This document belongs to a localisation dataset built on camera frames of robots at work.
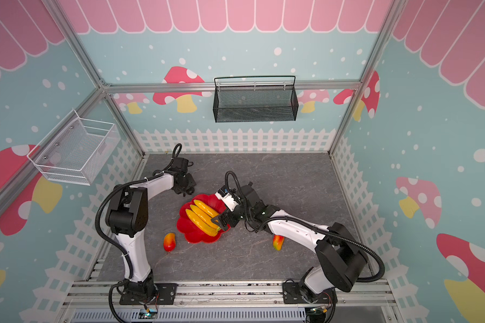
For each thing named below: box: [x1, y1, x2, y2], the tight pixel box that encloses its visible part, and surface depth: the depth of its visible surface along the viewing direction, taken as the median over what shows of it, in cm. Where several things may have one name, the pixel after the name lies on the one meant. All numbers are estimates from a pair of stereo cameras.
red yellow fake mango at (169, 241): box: [163, 232, 176, 253], surface depth 86 cm
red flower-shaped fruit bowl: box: [176, 193, 232, 243], surface depth 91 cm
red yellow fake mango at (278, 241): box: [272, 234, 285, 251], surface depth 85 cm
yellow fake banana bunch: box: [185, 199, 221, 237], surface depth 92 cm
